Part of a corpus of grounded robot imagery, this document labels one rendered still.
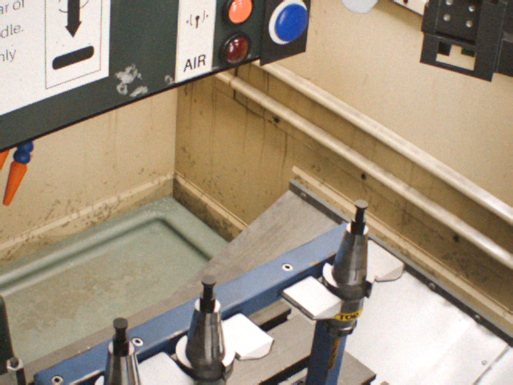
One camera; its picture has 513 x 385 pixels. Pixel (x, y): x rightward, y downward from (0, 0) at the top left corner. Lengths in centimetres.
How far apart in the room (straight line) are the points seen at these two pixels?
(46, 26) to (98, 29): 4
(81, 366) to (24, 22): 53
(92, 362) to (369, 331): 80
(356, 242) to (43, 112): 58
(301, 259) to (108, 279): 100
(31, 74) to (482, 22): 29
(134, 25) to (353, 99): 114
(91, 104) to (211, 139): 150
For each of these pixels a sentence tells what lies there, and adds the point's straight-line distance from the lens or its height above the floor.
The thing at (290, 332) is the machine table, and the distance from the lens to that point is 151.
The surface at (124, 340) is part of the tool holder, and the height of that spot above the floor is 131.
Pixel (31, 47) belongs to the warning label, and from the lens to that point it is 55.
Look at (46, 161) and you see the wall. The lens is 200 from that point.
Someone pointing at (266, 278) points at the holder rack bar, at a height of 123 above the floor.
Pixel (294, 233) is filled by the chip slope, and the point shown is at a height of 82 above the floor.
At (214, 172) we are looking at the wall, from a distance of 211.
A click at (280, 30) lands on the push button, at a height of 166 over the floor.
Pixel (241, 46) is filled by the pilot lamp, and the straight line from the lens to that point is 64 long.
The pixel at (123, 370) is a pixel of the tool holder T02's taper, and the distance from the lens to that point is 92.
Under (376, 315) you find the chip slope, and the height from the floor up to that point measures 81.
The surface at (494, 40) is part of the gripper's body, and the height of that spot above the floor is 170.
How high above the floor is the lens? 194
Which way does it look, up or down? 35 degrees down
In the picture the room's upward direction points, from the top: 5 degrees clockwise
